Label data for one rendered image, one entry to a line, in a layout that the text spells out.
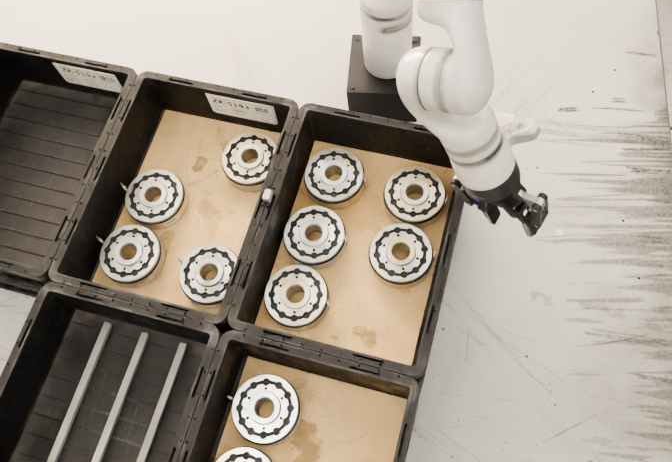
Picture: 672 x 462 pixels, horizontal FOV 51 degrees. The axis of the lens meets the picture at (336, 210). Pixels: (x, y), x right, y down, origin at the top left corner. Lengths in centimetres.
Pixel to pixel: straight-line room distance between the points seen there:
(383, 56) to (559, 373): 63
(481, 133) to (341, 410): 50
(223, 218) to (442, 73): 59
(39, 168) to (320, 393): 67
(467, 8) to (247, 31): 90
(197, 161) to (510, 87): 64
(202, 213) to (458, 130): 57
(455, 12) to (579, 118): 76
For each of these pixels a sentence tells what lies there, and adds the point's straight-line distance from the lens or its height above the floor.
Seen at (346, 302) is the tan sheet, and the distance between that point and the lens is 114.
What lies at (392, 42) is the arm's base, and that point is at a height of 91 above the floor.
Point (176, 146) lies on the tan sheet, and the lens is 132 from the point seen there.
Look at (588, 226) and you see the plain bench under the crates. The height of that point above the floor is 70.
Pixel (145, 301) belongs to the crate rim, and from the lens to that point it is 110.
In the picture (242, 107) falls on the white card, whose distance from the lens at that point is 124.
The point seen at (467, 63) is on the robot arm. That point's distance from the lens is 74.
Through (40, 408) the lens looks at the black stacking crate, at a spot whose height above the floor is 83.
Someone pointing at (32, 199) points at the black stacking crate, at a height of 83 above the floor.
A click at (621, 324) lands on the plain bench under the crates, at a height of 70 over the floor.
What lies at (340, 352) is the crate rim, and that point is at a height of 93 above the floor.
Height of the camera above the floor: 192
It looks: 66 degrees down
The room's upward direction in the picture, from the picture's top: 12 degrees counter-clockwise
